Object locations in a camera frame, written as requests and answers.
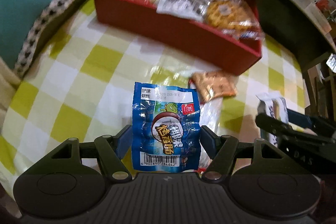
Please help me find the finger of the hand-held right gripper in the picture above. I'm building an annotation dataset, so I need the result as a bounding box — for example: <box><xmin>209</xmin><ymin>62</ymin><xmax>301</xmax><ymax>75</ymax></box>
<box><xmin>286</xmin><ymin>108</ymin><xmax>336</xmax><ymax>136</ymax></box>
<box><xmin>256</xmin><ymin>112</ymin><xmax>332</xmax><ymax>142</ymax></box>

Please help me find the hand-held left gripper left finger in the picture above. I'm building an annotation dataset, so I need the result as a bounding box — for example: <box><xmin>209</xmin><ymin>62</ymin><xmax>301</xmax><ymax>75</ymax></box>
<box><xmin>30</xmin><ymin>125</ymin><xmax>133</xmax><ymax>182</ymax></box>

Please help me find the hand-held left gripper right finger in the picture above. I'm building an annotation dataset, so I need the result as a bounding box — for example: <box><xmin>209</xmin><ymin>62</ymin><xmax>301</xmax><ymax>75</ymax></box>
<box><xmin>200</xmin><ymin>126</ymin><xmax>302</xmax><ymax>182</ymax></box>

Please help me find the white red-label snack packet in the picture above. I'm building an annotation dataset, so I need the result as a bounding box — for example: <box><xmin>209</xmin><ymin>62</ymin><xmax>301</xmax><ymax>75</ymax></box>
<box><xmin>256</xmin><ymin>93</ymin><xmax>290</xmax><ymax>143</ymax></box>

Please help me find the blue sausage packet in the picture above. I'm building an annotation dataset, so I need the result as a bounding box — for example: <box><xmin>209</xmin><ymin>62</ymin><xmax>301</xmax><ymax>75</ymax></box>
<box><xmin>131</xmin><ymin>81</ymin><xmax>201</xmax><ymax>171</ymax></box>

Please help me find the red cardboard box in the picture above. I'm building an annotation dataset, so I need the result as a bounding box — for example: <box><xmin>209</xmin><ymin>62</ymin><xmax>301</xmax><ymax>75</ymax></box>
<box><xmin>94</xmin><ymin>0</ymin><xmax>264</xmax><ymax>75</ymax></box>

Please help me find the clear orange snack packet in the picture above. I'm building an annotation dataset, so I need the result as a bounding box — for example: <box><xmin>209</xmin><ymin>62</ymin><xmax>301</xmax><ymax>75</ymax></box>
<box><xmin>203</xmin><ymin>0</ymin><xmax>265</xmax><ymax>42</ymax></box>

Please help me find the white red striped-label packet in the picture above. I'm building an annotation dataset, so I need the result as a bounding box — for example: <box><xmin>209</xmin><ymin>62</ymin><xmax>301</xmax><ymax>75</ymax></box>
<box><xmin>198</xmin><ymin>97</ymin><xmax>224</xmax><ymax>174</ymax></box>

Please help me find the gold biscuit packet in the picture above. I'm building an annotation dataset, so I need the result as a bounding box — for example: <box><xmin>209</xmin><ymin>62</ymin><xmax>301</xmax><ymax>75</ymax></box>
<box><xmin>189</xmin><ymin>70</ymin><xmax>238</xmax><ymax>103</ymax></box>

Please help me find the green white checkered tablecloth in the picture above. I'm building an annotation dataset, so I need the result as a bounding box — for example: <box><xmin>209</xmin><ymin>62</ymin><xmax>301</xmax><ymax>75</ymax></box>
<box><xmin>0</xmin><ymin>0</ymin><xmax>315</xmax><ymax>224</ymax></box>

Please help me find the clear silver snack packet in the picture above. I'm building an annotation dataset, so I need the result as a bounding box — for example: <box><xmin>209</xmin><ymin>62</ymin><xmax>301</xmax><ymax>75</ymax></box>
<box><xmin>157</xmin><ymin>0</ymin><xmax>211</xmax><ymax>23</ymax></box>

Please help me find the dark furniture frame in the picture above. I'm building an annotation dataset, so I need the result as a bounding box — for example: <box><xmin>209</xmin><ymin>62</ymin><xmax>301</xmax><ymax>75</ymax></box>
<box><xmin>301</xmin><ymin>52</ymin><xmax>336</xmax><ymax>120</ymax></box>

